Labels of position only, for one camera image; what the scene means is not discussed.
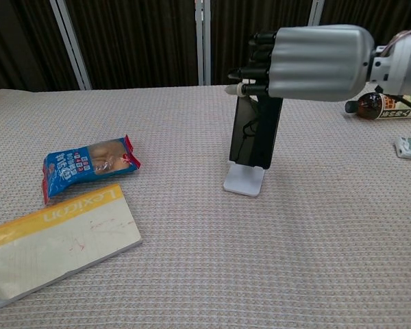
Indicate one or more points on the yellow white Lexicon notebook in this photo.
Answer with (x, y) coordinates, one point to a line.
(61, 240)

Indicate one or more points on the black folding screen grey frame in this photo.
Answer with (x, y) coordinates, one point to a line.
(140, 41)

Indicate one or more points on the brown drink bottle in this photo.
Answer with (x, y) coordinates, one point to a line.
(370, 106)

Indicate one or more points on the blue biscuit snack bag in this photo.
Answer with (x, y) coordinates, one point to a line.
(85, 164)

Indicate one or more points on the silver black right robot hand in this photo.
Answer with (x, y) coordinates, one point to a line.
(318, 61)

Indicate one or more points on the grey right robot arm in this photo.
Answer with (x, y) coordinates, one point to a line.
(407, 65)

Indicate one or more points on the black smartphone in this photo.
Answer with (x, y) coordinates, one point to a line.
(260, 137)

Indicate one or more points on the white phone stand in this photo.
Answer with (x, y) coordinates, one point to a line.
(243, 183)

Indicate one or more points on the beige woven tablecloth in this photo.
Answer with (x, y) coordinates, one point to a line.
(260, 257)

